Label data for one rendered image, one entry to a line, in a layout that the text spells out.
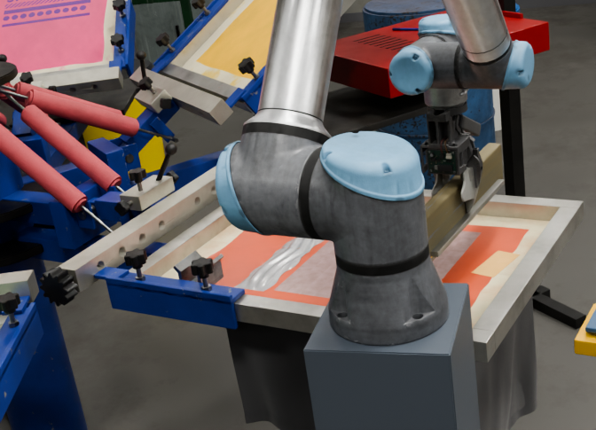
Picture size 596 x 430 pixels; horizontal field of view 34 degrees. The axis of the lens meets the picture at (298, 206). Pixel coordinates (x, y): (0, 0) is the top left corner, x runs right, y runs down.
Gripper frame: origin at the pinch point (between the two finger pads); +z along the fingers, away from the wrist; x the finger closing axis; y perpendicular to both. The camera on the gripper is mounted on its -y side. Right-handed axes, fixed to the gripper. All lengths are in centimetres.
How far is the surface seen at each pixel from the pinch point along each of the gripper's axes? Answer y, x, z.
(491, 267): -2.7, 4.5, 14.0
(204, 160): -52, -98, 16
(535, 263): 0.5, 14.0, 10.5
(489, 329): 24.9, 13.9, 10.7
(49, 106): -13, -113, -12
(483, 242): -12.9, -0.8, 14.0
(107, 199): 2, -86, 5
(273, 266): 8.9, -37.5, 13.3
